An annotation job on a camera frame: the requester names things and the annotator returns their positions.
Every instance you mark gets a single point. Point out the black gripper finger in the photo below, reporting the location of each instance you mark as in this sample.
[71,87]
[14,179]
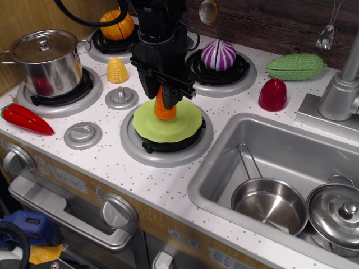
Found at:
[171,95]
[150,80]

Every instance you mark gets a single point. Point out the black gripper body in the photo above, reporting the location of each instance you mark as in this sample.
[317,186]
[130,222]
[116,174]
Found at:
[168,58]

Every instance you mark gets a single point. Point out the orange toy carrot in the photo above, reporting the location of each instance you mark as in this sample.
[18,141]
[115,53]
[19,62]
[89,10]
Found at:
[159,109]

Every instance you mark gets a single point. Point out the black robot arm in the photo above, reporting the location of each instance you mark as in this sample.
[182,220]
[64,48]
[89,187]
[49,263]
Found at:
[158,20]

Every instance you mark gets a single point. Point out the light green plate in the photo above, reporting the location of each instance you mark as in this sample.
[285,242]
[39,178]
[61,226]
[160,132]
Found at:
[185,124]

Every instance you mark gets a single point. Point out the silver stove knob middle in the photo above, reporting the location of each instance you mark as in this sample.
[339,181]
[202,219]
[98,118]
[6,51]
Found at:
[121,98]

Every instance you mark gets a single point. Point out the silver stove knob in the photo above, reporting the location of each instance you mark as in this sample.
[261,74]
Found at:
[121,98]
[83,135]

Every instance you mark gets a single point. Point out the yellow toy corn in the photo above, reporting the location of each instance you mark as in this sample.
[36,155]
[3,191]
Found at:
[116,71]

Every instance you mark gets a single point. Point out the orange toy pumpkin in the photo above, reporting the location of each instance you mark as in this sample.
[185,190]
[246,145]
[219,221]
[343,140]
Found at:
[119,31]

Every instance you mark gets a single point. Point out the purple white toy onion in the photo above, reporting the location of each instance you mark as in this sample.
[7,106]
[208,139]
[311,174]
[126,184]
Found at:
[218,55]

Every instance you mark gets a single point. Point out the back left burner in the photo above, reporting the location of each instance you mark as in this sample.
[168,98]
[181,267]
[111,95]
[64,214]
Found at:
[103,49]

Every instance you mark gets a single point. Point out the burner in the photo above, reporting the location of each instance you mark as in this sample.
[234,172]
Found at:
[103,49]
[132,144]
[219,84]
[62,110]

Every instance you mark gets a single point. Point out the front centre burner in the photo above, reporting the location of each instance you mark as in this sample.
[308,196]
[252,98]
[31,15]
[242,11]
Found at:
[132,144]

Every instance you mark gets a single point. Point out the front left burner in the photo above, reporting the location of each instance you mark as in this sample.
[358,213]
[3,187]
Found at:
[62,110]

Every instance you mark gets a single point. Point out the hanging metal spoon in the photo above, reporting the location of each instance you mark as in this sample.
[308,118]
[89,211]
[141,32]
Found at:
[208,11]

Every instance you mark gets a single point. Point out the back right burner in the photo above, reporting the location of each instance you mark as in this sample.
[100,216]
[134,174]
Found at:
[219,84]

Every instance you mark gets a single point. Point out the silver stove knob front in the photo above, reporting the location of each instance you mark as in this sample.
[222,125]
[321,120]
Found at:
[83,135]

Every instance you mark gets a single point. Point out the red toy pepper half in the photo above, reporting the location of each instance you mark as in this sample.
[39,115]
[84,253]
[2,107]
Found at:
[273,95]

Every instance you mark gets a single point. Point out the steel pot with lid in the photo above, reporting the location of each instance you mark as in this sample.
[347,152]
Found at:
[48,61]

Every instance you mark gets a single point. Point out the silver sink basin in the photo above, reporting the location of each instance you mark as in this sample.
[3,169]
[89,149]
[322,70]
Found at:
[252,146]

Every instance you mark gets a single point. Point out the silver oven dial right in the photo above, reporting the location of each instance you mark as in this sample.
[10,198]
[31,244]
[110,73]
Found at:
[116,212]

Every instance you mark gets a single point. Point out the silver oven dial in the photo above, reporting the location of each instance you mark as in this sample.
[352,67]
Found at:
[116,212]
[17,160]

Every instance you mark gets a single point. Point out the green toy bitter gourd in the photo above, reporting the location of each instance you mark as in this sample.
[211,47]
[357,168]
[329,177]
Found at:
[296,67]

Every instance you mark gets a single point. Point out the red toy chili pepper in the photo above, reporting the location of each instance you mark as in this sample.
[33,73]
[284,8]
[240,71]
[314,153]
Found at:
[24,118]

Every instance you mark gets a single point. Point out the steel saucepan in sink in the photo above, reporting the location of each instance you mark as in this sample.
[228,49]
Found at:
[268,200]

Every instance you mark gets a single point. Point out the silver oven dial left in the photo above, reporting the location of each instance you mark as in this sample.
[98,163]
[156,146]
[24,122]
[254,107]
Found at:
[17,160]

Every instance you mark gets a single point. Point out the hanging metal whisk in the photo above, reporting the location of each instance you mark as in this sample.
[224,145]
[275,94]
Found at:
[327,35]

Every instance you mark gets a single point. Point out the silver faucet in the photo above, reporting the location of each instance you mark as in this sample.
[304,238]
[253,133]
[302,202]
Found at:
[337,109]

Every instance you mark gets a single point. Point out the blue device lower left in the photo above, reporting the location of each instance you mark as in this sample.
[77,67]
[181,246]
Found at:
[37,227]

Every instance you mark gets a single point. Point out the steel lidded pot in sink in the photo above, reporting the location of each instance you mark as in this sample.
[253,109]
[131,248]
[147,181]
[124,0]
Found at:
[333,216]

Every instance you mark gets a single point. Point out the yellow cloth lower left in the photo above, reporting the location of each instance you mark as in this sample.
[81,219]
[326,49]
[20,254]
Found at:
[41,254]

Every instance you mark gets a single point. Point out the silver oven door handle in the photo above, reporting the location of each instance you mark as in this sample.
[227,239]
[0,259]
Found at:
[81,220]

